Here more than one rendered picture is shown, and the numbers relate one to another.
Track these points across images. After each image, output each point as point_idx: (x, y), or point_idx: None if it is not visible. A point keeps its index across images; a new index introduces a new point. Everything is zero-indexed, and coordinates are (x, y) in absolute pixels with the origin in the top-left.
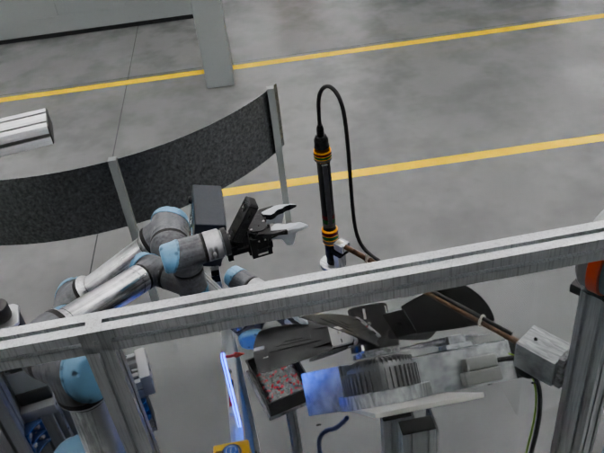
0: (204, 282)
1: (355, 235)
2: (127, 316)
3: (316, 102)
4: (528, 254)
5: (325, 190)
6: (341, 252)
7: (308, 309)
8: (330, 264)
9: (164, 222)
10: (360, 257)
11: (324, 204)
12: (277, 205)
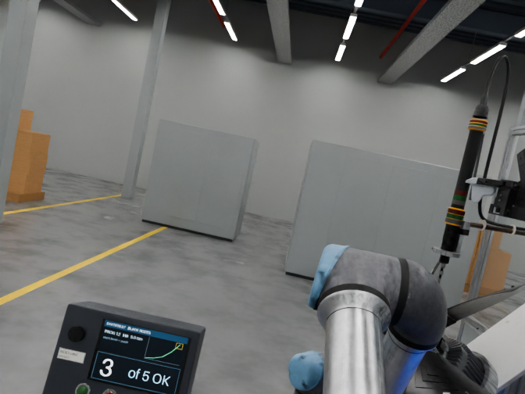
0: None
1: (480, 204)
2: None
3: (493, 70)
4: None
5: (479, 159)
6: (469, 227)
7: None
8: (452, 251)
9: (380, 254)
10: (479, 226)
11: (471, 177)
12: (476, 177)
